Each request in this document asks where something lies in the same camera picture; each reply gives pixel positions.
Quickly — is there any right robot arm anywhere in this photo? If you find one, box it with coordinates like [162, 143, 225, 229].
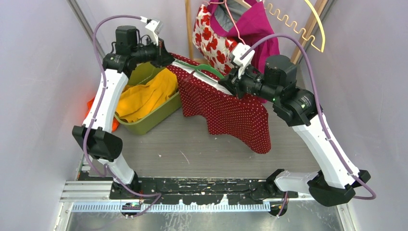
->
[219, 55, 370, 207]

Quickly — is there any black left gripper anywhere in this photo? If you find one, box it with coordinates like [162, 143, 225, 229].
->
[130, 36, 174, 68]

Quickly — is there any wooden hanger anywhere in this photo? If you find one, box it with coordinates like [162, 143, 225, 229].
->
[235, 0, 252, 9]

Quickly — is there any pink wire hanger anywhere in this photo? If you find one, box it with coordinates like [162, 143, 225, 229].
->
[203, 0, 246, 45]

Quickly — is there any yellow pleated skirt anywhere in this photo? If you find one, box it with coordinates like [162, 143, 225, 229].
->
[116, 68, 178, 123]

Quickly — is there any green plastic hanger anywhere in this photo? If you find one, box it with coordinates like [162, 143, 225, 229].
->
[173, 59, 224, 79]

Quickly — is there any magenta dress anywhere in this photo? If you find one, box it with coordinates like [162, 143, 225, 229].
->
[207, 0, 281, 104]

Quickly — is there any green plastic bin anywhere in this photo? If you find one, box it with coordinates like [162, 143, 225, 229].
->
[115, 63, 181, 135]

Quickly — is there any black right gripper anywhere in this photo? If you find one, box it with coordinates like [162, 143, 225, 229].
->
[218, 60, 281, 103]

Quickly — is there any aluminium rail frame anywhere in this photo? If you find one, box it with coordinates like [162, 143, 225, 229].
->
[54, 151, 357, 231]

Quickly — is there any dark red polka-dot skirt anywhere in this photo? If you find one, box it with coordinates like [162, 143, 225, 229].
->
[167, 54, 271, 154]

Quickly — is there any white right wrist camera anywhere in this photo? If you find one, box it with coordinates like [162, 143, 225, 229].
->
[230, 43, 255, 79]

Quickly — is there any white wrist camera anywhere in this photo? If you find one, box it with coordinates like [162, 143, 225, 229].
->
[230, 43, 255, 79]
[145, 19, 163, 46]

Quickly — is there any white red poppy garment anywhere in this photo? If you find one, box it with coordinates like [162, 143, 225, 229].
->
[192, 4, 238, 74]

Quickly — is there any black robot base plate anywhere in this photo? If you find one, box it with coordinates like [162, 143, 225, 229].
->
[110, 178, 299, 206]

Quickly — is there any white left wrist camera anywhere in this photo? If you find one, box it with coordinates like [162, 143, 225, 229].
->
[145, 19, 163, 46]

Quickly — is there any cream plastic hanger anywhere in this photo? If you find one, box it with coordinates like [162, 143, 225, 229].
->
[263, 0, 326, 53]

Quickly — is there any orange object behind bin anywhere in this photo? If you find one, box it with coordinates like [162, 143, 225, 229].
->
[85, 97, 120, 133]

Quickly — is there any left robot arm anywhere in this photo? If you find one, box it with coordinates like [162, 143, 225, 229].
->
[72, 21, 175, 199]

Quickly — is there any wooden clothes rack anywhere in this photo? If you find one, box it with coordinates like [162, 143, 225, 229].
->
[185, 0, 329, 64]

